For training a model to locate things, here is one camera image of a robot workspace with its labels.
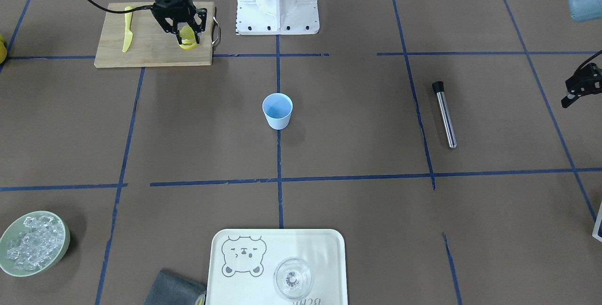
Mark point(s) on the yellow plastic knife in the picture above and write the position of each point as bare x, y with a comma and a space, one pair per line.
128, 34

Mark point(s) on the light blue plastic cup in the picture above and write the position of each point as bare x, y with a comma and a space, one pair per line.
277, 109

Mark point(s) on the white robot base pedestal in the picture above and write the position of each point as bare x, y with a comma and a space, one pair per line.
277, 17

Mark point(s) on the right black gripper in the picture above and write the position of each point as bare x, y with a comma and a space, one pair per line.
165, 21

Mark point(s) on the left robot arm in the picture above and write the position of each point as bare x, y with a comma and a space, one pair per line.
585, 11

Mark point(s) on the steel muddler black tip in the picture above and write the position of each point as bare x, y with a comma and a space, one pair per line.
438, 88

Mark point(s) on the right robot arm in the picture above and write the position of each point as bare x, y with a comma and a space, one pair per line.
170, 13

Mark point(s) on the clear wine glass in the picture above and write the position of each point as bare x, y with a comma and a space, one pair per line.
293, 278

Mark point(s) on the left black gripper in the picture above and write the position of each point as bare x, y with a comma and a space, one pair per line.
582, 86

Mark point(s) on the grey folded cloth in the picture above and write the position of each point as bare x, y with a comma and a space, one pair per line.
172, 289

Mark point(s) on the yellow lemon half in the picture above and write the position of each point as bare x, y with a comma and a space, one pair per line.
187, 37

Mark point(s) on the bamboo cutting board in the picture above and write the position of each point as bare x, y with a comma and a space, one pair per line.
151, 46

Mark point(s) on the green bowl of ice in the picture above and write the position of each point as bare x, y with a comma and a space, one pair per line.
33, 243

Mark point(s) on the cream bear serving tray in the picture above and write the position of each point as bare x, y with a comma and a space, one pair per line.
243, 261

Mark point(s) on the whole yellow lemon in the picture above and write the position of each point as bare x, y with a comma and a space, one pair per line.
3, 50

